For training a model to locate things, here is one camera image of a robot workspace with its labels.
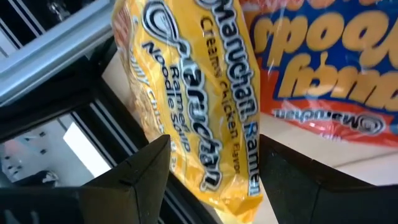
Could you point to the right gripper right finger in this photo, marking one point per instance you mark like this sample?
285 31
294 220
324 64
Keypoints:
289 186

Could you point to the silver aluminium extrusion bar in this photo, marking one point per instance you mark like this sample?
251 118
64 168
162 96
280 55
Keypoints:
56 49

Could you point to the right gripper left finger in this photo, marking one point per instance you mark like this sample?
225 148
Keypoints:
140 186

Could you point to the yellow Maruchan ramen packet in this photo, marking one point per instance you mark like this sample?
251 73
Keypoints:
199 77

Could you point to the red Maruchan ramen packet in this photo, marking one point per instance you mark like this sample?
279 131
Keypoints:
326 62

